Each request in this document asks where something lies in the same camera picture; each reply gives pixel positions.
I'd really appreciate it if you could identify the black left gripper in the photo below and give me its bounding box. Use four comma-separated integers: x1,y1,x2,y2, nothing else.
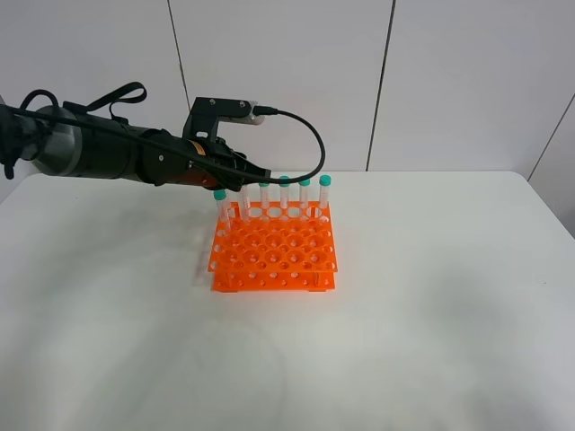
135,129,271,192

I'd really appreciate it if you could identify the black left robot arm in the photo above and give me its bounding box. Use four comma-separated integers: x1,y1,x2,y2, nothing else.
1,105,270,191

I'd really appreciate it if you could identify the second row left tube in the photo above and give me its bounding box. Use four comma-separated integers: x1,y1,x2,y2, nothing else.
213,189,231,235

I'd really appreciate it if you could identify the orange test tube rack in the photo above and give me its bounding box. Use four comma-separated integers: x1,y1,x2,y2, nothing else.
208,201,338,293

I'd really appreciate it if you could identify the back row tube far right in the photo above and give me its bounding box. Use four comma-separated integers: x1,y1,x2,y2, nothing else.
318,174,332,209

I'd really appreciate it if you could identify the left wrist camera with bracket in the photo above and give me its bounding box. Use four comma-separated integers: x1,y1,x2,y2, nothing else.
182,97,264,143

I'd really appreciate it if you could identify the thin black right camera cable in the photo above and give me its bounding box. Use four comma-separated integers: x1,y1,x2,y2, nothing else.
258,105,327,184

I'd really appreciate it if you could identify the thick black left cable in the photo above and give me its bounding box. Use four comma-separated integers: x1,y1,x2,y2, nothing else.
0,81,252,180

